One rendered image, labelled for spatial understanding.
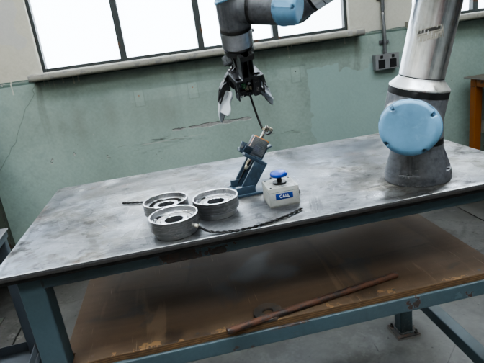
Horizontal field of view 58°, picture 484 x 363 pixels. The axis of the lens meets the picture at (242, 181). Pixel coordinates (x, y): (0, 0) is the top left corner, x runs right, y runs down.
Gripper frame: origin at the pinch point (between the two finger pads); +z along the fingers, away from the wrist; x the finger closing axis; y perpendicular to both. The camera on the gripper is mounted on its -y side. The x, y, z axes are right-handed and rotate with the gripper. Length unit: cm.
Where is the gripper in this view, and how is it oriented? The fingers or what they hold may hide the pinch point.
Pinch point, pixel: (245, 112)
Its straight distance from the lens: 120.4
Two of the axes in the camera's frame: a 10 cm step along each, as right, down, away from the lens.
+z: 1.4, 7.3, 6.7
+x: 9.1, -3.5, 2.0
